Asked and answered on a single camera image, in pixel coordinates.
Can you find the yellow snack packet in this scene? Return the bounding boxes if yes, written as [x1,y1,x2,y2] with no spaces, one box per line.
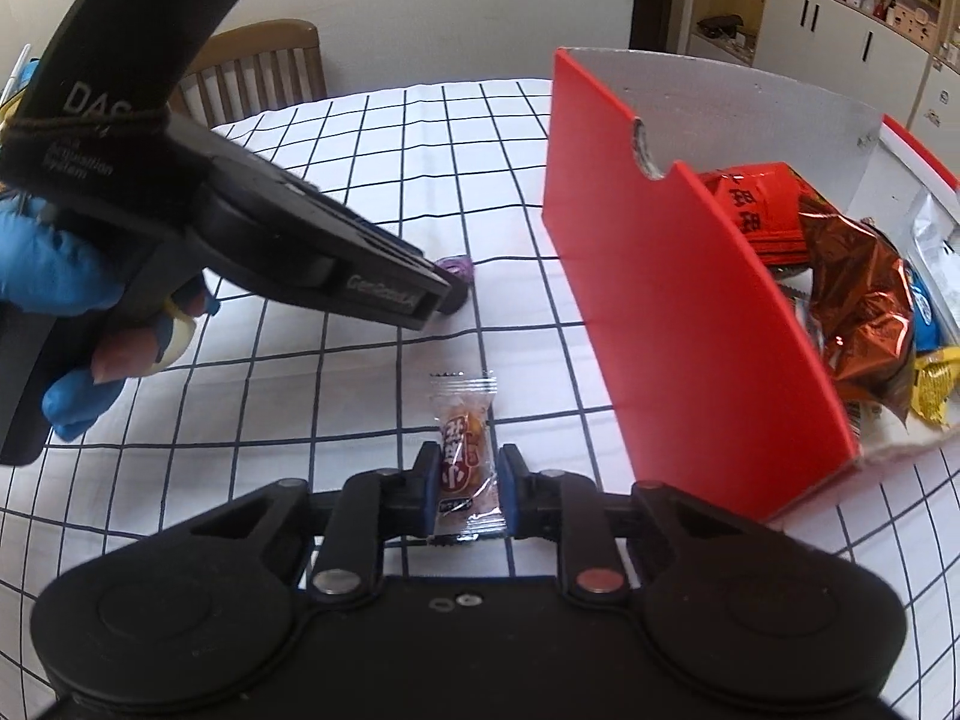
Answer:
[909,345,960,432]

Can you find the red snack bag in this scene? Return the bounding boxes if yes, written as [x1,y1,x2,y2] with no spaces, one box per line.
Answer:
[694,163,833,271]

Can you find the blue white snack packet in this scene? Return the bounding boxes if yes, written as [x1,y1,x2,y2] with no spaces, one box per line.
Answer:
[904,262,942,353]

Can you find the red cardboard box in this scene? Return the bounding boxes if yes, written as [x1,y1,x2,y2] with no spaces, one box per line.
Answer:
[541,47,960,522]

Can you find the white checked tablecloth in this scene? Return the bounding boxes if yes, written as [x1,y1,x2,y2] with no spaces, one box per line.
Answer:
[0,77,960,720]

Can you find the purple candy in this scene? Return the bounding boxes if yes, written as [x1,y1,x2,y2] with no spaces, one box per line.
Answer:
[433,255,475,293]

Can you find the white tall cabinet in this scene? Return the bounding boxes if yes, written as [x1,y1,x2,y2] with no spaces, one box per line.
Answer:
[754,0,960,173]

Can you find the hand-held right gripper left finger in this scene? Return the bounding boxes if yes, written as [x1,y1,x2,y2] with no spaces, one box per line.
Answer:
[191,441,443,602]

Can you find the person's left hand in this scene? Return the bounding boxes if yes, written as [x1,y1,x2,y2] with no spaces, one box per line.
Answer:
[0,195,220,440]

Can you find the small clear candy packet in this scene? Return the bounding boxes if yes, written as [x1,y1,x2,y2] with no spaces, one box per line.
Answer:
[426,371,505,547]

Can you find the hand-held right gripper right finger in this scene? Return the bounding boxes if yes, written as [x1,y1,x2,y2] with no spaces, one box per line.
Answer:
[499,444,755,605]

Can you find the silver white snack packet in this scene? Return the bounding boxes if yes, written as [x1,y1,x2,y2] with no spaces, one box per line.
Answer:
[904,191,960,293]

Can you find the copper foil snack bag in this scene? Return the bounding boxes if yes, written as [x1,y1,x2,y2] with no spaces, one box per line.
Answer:
[780,195,917,421]

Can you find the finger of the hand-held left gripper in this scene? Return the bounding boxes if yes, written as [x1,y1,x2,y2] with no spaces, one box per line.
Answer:
[330,206,471,314]

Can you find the brown wooden chair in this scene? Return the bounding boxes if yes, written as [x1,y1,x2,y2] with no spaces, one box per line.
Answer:
[176,19,329,128]

